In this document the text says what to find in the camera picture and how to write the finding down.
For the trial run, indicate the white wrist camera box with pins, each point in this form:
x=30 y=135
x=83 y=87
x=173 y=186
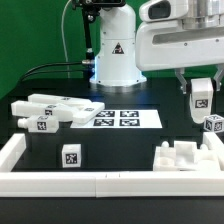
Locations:
x=159 y=10

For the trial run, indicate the white rear chair bar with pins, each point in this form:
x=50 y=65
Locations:
x=53 y=99

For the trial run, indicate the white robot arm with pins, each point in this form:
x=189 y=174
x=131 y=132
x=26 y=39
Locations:
x=115 y=64

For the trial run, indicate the white long chair bar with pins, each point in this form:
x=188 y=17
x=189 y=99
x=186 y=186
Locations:
x=27 y=109

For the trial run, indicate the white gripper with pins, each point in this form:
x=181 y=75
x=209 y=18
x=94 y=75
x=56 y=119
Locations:
x=166 y=45

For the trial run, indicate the white U-shaped boundary frame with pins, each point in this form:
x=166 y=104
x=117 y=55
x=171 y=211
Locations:
x=206 y=178

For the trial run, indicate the white chair seat block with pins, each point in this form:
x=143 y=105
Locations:
x=185 y=156

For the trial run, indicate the white tagged cube nut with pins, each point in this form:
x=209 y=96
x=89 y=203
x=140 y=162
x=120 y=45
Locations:
x=71 y=156

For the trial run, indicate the white tagged cube right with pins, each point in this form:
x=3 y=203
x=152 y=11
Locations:
x=214 y=123

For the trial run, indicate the white marker sheet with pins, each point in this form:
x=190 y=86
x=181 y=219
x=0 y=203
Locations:
x=123 y=119

